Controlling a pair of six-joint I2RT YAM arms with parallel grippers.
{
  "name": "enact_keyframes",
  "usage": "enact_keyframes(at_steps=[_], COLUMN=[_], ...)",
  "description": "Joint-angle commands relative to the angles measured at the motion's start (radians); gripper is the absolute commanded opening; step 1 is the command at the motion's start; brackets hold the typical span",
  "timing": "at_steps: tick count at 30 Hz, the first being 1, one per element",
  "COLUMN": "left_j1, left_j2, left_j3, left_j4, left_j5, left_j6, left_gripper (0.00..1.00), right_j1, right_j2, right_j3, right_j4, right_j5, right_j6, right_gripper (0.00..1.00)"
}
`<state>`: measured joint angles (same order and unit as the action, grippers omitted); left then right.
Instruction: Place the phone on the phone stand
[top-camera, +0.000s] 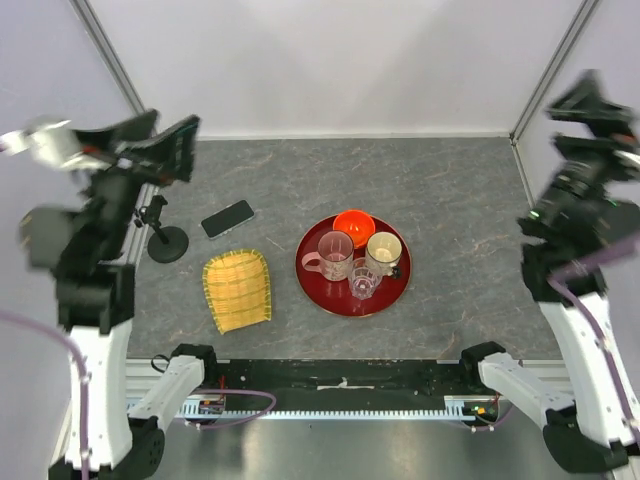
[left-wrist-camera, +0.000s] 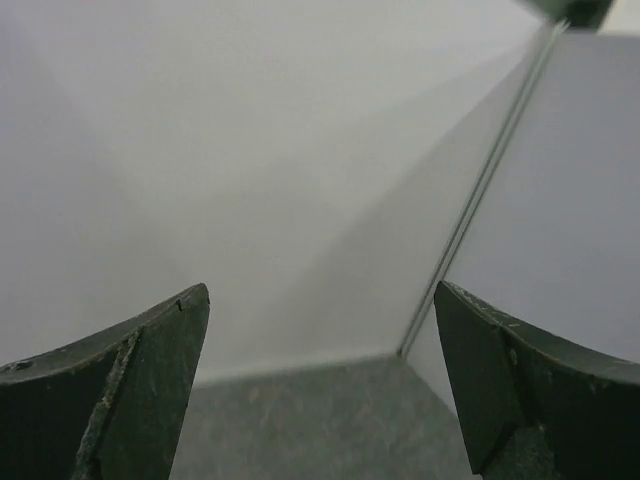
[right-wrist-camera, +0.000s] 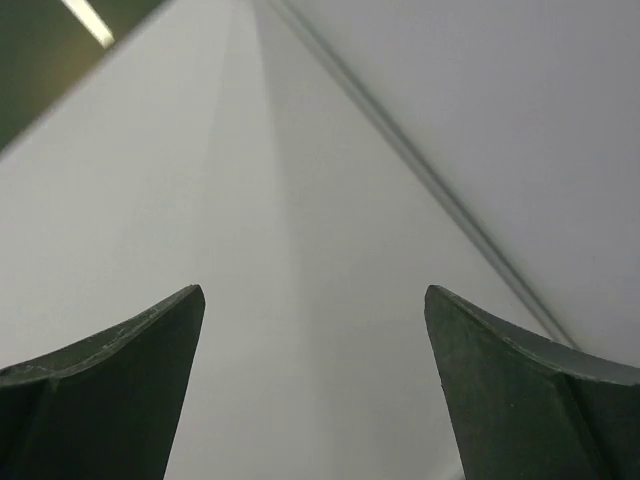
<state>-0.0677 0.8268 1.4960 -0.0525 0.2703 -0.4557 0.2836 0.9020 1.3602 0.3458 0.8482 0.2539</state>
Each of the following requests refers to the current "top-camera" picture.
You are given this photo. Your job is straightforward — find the cream ceramic cup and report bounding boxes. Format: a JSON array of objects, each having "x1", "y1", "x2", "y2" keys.
[{"x1": 365, "y1": 232, "x2": 403, "y2": 279}]

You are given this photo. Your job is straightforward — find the left aluminium frame post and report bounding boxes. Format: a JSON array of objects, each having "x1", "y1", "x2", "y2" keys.
[{"x1": 69, "y1": 0, "x2": 145, "y2": 113}]

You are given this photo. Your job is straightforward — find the yellow woven bamboo basket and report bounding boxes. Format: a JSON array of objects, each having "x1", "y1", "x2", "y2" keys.
[{"x1": 202, "y1": 249, "x2": 272, "y2": 335}]

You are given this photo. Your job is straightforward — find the round red tray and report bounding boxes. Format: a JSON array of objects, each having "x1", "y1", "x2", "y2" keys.
[{"x1": 294, "y1": 213, "x2": 413, "y2": 318}]

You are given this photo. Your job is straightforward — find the grey slotted cable duct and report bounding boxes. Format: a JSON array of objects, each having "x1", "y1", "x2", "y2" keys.
[{"x1": 124, "y1": 395, "x2": 511, "y2": 420}]

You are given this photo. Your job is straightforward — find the pink glass mug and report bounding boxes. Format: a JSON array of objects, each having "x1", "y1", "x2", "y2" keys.
[{"x1": 301, "y1": 230, "x2": 355, "y2": 282}]

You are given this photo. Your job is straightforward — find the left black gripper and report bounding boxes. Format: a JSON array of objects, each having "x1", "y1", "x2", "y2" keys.
[{"x1": 75, "y1": 107, "x2": 201, "y2": 255}]

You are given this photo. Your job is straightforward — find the orange plastic bowl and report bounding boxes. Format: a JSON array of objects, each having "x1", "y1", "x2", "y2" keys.
[{"x1": 332, "y1": 209, "x2": 376, "y2": 249}]

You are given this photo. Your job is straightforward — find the clear faceted glass tumbler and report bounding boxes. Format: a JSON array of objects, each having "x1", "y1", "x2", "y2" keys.
[{"x1": 348, "y1": 257, "x2": 382, "y2": 300}]

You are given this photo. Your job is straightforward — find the black smartphone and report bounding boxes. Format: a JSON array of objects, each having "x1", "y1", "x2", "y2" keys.
[{"x1": 200, "y1": 200, "x2": 255, "y2": 239}]

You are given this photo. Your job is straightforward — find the right aluminium frame post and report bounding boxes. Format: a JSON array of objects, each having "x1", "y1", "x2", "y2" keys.
[{"x1": 509, "y1": 0, "x2": 601, "y2": 146}]

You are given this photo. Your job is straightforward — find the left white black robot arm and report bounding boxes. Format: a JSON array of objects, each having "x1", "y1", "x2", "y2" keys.
[{"x1": 1, "y1": 109, "x2": 220, "y2": 479}]

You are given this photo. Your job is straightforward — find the aluminium frame post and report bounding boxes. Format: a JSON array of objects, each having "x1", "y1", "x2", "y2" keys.
[
  {"x1": 69, "y1": 0, "x2": 145, "y2": 113},
  {"x1": 509, "y1": 0, "x2": 601, "y2": 146}
]

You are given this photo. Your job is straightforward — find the black phone stand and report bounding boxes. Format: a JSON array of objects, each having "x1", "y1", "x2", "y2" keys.
[{"x1": 133, "y1": 194, "x2": 189, "y2": 264}]

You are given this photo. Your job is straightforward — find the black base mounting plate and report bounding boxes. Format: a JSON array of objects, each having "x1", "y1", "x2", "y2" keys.
[{"x1": 217, "y1": 359, "x2": 490, "y2": 408}]

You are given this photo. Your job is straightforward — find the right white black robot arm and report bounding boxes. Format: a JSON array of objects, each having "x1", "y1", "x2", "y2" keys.
[{"x1": 457, "y1": 69, "x2": 639, "y2": 474}]

